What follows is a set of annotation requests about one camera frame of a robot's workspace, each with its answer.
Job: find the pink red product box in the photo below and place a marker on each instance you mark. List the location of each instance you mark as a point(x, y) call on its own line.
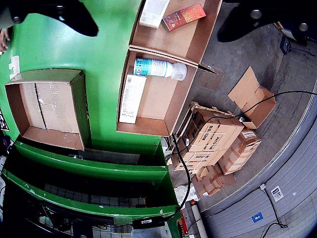
point(184, 17)

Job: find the crumpled white plastic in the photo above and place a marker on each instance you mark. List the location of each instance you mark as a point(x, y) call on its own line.
point(182, 193)

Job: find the small black floor device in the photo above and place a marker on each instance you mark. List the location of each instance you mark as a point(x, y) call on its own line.
point(284, 44)

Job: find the green metal shelf rack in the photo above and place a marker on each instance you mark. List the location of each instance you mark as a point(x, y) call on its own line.
point(99, 168)

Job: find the blue label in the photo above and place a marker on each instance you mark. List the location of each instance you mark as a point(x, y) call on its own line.
point(257, 217)

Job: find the black power adapter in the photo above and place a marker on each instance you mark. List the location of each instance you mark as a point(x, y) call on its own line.
point(148, 223)

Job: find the wooden frame piece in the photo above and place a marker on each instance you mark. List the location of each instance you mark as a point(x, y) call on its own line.
point(284, 31)

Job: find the divided cardboard box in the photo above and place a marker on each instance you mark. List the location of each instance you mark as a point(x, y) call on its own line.
point(161, 104)

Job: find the shallow cardboard tray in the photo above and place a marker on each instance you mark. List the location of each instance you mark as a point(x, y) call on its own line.
point(57, 109)

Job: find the large printed cardboard box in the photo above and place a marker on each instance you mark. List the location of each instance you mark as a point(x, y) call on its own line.
point(213, 138)

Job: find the scribbled white paper piece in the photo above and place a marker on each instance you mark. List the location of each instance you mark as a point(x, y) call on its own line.
point(14, 67)

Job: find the white paper label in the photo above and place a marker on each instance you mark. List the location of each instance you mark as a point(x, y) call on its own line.
point(277, 194)

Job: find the open empty cardboard box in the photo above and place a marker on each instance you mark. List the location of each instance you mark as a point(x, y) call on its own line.
point(252, 99)

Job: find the flat white printed box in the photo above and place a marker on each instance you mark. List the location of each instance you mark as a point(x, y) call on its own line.
point(132, 99)

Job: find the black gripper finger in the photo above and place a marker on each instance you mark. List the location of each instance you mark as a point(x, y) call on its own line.
point(74, 17)
point(247, 19)

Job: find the white bottle teal label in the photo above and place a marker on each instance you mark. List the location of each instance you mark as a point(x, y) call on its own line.
point(156, 68)

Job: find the person's left hand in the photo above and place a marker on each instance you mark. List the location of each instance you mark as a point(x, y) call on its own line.
point(3, 41)

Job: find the grey roller shutter door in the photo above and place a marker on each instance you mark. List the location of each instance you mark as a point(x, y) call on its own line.
point(297, 210)

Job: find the white tube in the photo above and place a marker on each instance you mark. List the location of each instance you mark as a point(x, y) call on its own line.
point(199, 220)

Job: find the white tall product box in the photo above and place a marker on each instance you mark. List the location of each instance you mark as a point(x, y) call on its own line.
point(153, 13)

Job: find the small taped cardboard box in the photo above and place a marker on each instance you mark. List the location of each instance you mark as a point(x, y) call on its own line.
point(213, 181)

